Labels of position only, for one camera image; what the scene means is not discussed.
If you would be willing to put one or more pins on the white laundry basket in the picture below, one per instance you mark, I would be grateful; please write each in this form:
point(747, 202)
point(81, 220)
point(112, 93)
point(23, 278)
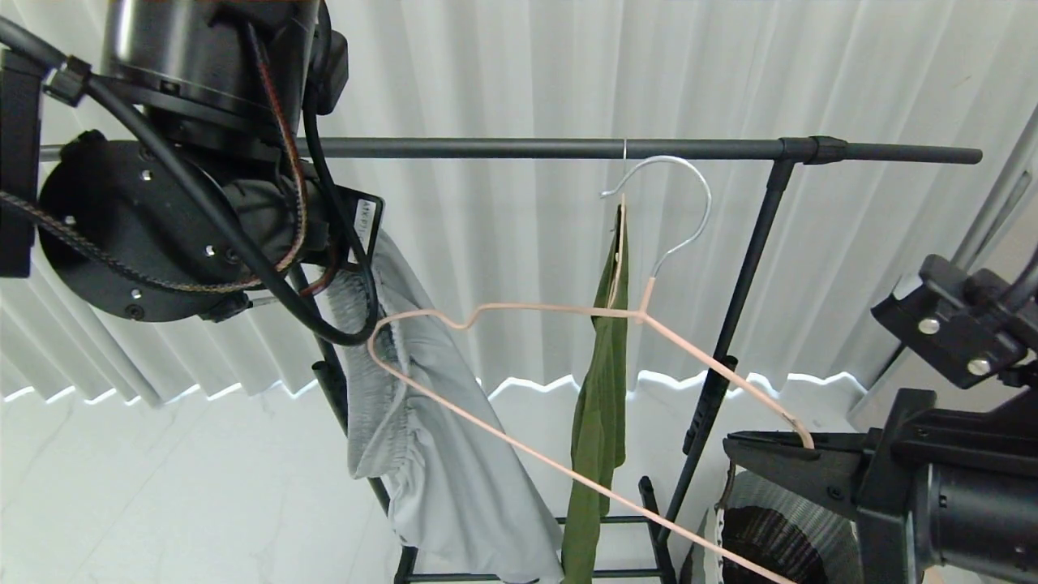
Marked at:
point(778, 543)

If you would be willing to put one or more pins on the pale grey shorts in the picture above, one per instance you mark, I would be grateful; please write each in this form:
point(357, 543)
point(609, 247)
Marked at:
point(462, 487)

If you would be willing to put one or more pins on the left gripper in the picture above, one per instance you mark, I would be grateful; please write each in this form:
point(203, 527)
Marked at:
point(357, 231)

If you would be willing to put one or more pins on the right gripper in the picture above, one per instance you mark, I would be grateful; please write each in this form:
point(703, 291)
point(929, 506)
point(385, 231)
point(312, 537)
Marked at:
point(973, 519)

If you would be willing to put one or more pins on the black clothes rack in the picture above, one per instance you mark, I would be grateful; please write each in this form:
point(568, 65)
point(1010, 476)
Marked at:
point(527, 148)

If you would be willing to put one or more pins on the green printed shirt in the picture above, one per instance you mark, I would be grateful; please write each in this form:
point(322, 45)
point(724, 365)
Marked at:
point(600, 422)

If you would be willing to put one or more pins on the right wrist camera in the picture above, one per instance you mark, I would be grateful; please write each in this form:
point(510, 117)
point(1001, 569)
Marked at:
point(949, 324)

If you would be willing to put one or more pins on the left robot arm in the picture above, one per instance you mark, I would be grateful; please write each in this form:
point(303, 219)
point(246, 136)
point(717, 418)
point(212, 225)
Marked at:
point(122, 227)

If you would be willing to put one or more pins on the pink clothes hanger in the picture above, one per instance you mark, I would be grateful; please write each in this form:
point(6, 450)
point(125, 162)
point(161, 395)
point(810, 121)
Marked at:
point(622, 235)
point(650, 296)

